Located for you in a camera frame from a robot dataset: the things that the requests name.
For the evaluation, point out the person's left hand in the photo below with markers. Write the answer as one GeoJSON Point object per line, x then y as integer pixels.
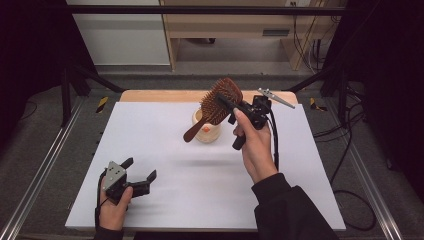
{"type": "Point", "coordinates": [111, 213]}

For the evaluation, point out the black metal frame stand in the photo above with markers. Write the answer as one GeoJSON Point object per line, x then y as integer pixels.
{"type": "Point", "coordinates": [65, 100]}
{"type": "Point", "coordinates": [342, 100]}

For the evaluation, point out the yellow black tape strip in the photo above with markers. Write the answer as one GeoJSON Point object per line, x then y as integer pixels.
{"type": "Point", "coordinates": [102, 104]}
{"type": "Point", "coordinates": [313, 104]}

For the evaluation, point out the aluminium floor rail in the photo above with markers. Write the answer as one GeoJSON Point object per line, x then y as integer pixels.
{"type": "Point", "coordinates": [43, 166]}
{"type": "Point", "coordinates": [373, 186]}

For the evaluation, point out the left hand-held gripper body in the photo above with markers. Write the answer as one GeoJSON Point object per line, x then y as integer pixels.
{"type": "Point", "coordinates": [115, 175]}

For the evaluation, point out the light wooden desk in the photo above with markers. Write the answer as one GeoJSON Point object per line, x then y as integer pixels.
{"type": "Point", "coordinates": [233, 23]}

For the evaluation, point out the cream ceramic cup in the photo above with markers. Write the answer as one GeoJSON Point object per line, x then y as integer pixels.
{"type": "Point", "coordinates": [210, 136]}

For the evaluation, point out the white table board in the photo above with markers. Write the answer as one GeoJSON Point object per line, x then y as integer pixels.
{"type": "Point", "coordinates": [186, 186]}

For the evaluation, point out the black horizontal frame bar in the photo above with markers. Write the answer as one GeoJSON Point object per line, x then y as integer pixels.
{"type": "Point", "coordinates": [200, 10]}

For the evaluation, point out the person's dark clothing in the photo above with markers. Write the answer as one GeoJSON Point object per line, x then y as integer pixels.
{"type": "Point", "coordinates": [193, 236]}

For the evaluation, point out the light wooden table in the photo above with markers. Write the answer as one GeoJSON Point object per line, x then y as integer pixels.
{"type": "Point", "coordinates": [160, 96]}

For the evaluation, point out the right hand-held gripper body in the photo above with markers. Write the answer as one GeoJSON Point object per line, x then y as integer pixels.
{"type": "Point", "coordinates": [256, 111]}

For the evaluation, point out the white cabinet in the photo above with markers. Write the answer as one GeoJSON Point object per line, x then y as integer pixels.
{"type": "Point", "coordinates": [123, 40]}

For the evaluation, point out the brown wooden hairbrush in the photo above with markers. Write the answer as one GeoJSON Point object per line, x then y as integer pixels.
{"type": "Point", "coordinates": [213, 111]}

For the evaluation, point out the black curtain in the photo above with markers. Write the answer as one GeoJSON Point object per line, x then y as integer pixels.
{"type": "Point", "coordinates": [393, 66]}
{"type": "Point", "coordinates": [30, 50]}

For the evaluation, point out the person's right hand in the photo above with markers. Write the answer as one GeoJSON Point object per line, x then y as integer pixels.
{"type": "Point", "coordinates": [258, 153]}

